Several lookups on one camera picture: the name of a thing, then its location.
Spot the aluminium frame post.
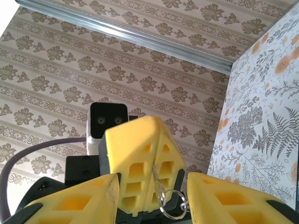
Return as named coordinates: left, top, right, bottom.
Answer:
left=15, top=0, right=232, bottom=76

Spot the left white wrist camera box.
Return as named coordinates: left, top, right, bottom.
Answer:
left=85, top=101, right=129, bottom=156

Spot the silver key ring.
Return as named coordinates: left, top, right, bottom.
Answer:
left=160, top=189, right=188, bottom=220

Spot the silver key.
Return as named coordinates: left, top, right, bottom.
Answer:
left=152, top=162, right=167, bottom=206

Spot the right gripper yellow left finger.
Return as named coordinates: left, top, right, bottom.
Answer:
left=13, top=174, right=120, bottom=224

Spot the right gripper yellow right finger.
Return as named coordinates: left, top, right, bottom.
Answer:
left=186, top=172, right=299, bottom=224

